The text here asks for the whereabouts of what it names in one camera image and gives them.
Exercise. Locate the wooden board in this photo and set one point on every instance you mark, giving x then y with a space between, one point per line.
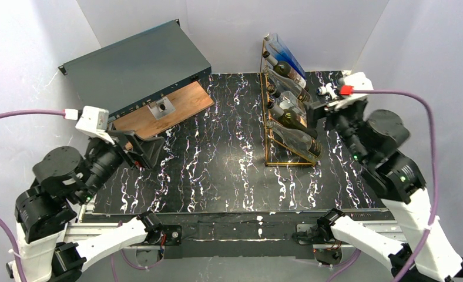
188 101

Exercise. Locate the dark brown wine bottle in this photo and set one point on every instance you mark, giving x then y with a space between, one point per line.
285 70

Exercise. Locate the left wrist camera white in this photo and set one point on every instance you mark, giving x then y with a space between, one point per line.
93 122

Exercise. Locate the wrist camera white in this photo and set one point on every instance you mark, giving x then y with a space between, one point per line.
93 122
352 89

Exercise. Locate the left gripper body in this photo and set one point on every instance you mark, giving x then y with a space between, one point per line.
124 146

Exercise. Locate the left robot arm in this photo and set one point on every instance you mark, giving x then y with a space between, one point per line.
65 177

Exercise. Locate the aluminium frame rail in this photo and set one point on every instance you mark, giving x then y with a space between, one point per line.
99 233

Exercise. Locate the gold wire wine rack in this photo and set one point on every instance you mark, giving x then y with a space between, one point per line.
269 141

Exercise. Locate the grey rack server box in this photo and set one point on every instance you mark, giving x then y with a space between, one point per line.
129 74

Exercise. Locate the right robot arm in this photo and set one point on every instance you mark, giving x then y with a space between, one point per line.
374 142

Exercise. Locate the blue glass bottle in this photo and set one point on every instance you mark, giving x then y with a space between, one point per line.
275 45

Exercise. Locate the clear tall glass bottle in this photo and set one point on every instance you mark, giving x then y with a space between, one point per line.
285 84

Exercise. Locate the clear round glass bottle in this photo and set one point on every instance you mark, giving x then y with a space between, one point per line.
297 141

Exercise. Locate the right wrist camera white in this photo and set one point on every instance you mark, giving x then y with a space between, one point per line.
352 89

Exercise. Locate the metal bracket with knob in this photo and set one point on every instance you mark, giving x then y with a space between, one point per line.
161 108

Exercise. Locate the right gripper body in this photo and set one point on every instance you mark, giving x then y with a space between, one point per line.
333 116

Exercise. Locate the white pipe fitting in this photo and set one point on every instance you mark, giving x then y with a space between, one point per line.
328 91

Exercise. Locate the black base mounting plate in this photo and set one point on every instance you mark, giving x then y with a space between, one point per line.
245 234

